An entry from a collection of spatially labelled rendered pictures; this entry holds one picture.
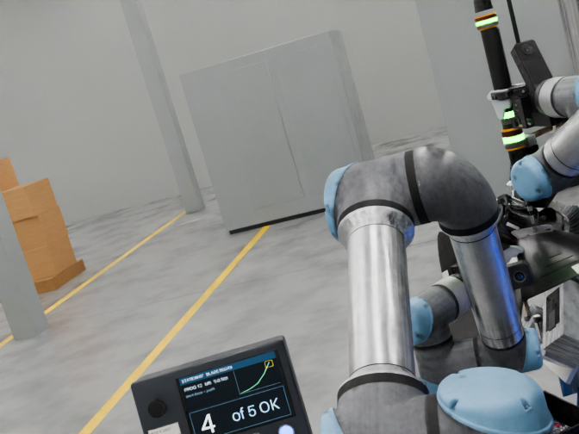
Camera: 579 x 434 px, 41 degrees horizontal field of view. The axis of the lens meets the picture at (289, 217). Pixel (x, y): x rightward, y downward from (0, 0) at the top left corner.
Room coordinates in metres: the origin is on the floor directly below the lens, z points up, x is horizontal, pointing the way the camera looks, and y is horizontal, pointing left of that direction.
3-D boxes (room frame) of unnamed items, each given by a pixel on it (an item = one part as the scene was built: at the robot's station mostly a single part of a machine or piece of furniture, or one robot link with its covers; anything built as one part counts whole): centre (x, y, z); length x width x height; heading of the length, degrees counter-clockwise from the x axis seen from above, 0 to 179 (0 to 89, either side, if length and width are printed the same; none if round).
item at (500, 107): (1.60, -0.48, 1.48); 0.09 x 0.03 x 0.06; 20
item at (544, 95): (1.42, -0.54, 1.48); 0.08 x 0.05 x 0.08; 101
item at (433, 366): (1.35, -0.20, 1.08); 0.11 x 0.08 x 0.11; 73
